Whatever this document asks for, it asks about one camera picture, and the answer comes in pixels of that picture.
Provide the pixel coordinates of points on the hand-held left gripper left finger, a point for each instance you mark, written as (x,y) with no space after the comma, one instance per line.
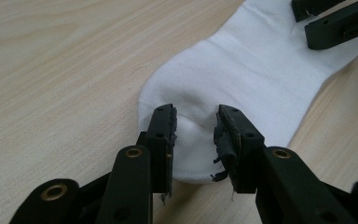
(161,149)

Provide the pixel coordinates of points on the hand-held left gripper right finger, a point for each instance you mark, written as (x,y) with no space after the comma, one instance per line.
(242,149)

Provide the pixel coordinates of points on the white sock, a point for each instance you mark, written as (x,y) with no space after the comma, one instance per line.
(245,71)

